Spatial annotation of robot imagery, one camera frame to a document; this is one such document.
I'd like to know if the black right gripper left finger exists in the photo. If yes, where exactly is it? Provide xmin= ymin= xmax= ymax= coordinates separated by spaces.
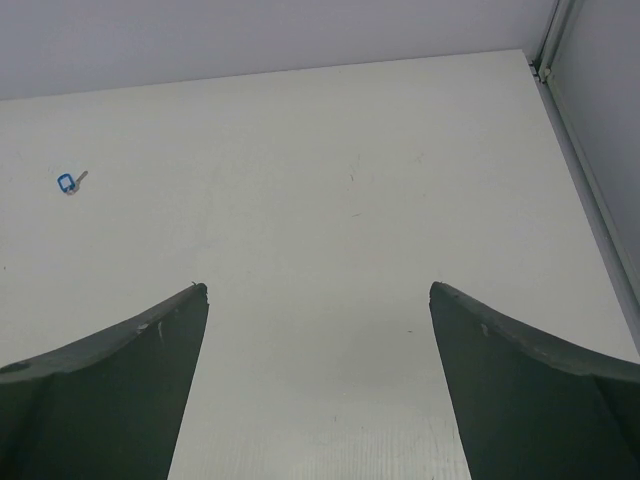
xmin=1 ymin=283 xmax=209 ymax=479

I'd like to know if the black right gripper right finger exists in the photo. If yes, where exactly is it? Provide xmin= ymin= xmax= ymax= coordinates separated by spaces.
xmin=429 ymin=282 xmax=639 ymax=479

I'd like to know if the aluminium corner frame post right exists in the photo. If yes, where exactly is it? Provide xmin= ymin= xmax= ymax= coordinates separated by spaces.
xmin=528 ymin=0 xmax=640 ymax=321

